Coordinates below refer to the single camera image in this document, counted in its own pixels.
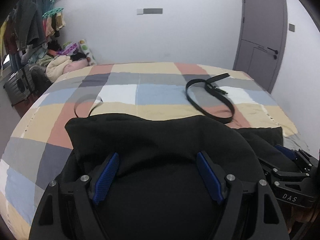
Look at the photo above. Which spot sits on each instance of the black door handle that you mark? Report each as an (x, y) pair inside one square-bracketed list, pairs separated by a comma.
[(273, 52)]

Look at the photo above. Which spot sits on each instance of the dotted white pillow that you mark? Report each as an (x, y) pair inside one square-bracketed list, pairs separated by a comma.
[(86, 50)]

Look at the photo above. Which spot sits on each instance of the black puffer jacket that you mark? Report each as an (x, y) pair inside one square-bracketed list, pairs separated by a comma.
[(158, 192)]

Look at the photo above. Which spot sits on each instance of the grey wall light switch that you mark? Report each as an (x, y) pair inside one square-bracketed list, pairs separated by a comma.
[(291, 27)]

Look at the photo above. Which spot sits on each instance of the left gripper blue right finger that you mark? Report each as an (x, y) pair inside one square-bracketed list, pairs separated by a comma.
[(213, 176)]

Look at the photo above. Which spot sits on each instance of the colourful patchwork bed sheet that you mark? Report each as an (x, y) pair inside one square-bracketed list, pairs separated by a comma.
[(39, 145)]

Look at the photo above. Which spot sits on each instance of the teal sock drying hanger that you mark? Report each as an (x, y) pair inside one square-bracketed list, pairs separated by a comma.
[(52, 10)]

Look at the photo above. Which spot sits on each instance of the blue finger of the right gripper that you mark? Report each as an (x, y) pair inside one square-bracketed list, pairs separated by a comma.
[(287, 152)]

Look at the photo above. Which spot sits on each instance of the dark grey hanging jacket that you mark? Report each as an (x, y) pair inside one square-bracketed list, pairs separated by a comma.
[(28, 23)]

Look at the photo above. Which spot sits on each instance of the grey hard-shell suitcase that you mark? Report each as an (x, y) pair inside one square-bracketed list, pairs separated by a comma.
[(19, 86)]

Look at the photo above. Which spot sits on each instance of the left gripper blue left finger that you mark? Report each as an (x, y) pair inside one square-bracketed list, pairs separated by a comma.
[(103, 177)]

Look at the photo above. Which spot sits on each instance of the grey bedroom door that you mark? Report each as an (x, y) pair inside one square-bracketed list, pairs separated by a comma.
[(263, 24)]

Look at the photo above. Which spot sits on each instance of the grey wall panel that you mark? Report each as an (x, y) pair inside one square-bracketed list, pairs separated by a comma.
[(149, 11)]

